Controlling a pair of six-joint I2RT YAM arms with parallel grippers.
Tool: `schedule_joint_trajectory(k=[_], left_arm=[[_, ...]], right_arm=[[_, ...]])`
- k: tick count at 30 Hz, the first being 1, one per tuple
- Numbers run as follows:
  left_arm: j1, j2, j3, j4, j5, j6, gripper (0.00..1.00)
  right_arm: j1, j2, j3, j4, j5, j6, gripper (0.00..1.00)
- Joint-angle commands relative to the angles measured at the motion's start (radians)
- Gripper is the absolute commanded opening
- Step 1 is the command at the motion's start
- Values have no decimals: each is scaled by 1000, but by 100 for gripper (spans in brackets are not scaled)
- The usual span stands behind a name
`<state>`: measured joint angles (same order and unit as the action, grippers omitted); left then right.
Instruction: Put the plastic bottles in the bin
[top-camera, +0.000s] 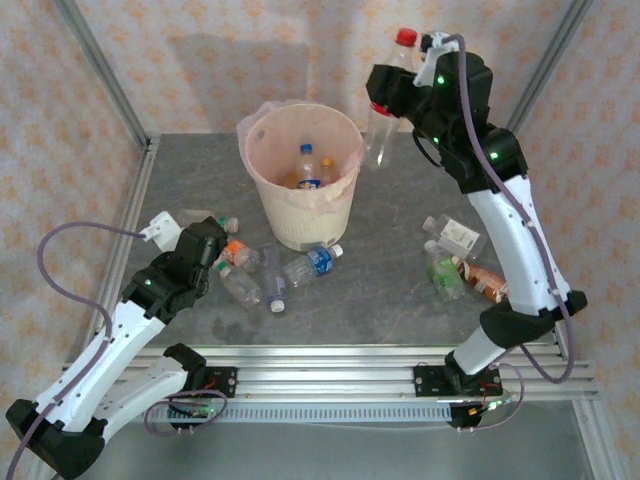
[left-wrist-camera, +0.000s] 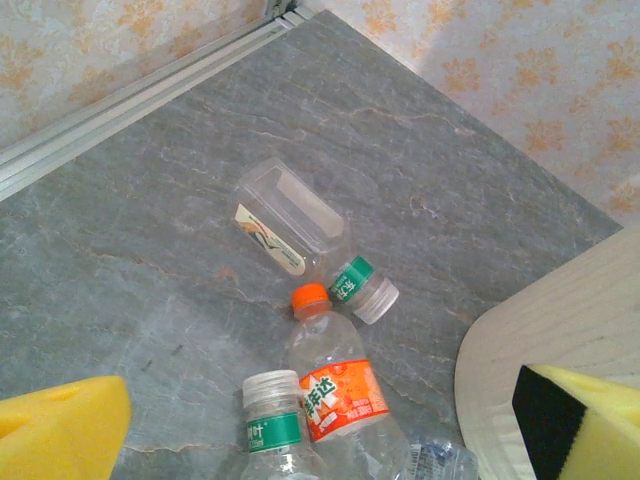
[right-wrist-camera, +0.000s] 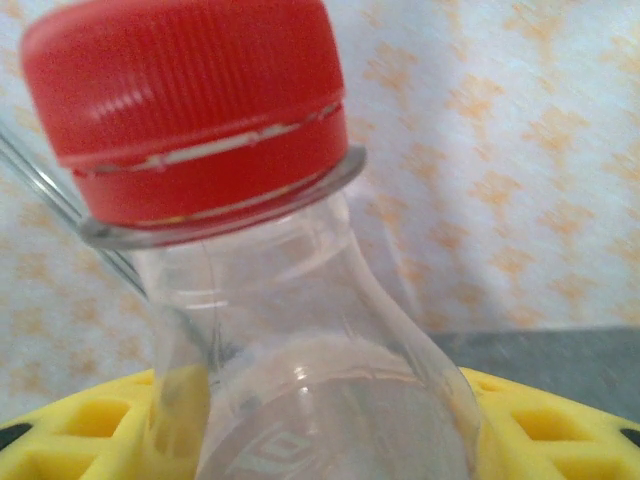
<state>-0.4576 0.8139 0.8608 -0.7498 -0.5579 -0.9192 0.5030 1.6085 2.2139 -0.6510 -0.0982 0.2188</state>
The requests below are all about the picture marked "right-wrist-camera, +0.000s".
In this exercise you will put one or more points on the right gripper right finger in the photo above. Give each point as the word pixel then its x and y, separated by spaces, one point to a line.
pixel 560 440

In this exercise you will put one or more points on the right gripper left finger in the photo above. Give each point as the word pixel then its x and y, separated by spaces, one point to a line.
pixel 75 435

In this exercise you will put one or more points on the red label cola bottle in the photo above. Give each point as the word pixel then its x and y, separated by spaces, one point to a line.
pixel 200 100

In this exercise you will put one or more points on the aluminium frame post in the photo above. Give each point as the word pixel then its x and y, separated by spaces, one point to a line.
pixel 42 177

